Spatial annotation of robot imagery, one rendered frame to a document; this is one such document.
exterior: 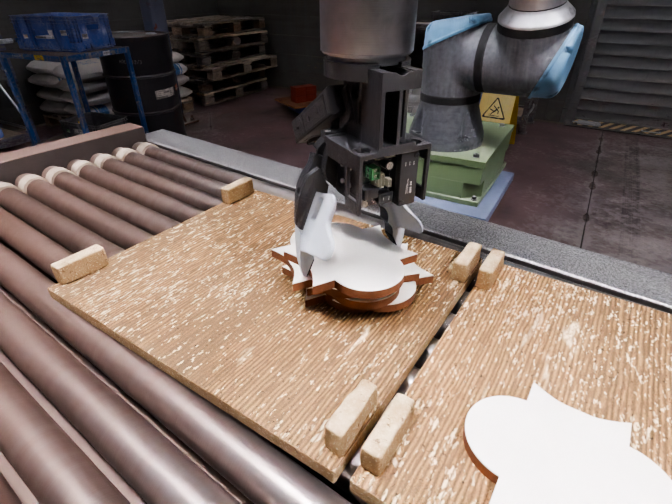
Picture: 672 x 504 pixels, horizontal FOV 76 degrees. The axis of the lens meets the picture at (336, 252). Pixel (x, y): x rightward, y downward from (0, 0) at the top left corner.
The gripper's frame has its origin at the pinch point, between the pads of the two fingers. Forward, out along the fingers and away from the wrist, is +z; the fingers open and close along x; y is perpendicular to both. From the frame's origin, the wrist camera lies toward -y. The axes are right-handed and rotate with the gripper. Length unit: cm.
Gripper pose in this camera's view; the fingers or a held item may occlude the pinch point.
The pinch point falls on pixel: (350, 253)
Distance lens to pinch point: 47.2
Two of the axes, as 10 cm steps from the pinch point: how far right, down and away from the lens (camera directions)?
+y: 4.7, 4.7, -7.5
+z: 0.0, 8.5, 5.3
